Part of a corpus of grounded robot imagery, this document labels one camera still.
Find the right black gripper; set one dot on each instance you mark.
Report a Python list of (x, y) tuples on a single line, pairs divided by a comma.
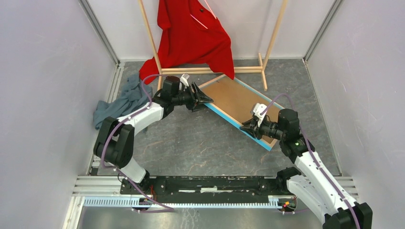
[(250, 131)]

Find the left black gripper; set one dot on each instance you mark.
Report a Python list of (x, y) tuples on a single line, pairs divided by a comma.
[(199, 96)]

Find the blue picture frame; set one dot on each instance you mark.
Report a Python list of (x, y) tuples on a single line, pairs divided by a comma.
[(233, 100)]

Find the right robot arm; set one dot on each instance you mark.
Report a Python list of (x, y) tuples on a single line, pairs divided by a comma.
[(309, 179)]

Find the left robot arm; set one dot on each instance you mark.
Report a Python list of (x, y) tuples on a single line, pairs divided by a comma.
[(115, 141)]

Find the wooden clothes rack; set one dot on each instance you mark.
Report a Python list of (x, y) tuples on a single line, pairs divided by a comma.
[(206, 70)]

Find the grey-blue cloth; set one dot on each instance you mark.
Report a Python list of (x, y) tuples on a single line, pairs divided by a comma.
[(134, 95)]

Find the red shirt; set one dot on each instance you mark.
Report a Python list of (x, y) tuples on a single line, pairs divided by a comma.
[(183, 42)]

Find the pink clothes hanger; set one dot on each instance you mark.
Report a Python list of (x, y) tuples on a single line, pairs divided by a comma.
[(202, 14)]

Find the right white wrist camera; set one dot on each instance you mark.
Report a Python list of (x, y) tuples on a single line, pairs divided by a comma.
[(258, 113)]

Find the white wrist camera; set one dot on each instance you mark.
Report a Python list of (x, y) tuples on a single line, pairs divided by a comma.
[(184, 81), (258, 113)]

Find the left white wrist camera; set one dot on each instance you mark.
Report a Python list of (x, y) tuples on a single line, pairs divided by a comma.
[(184, 81)]

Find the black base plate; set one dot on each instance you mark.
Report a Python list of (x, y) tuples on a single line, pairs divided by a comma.
[(216, 190)]

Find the white cable duct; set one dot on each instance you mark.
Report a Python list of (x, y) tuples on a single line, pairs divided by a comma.
[(134, 202)]

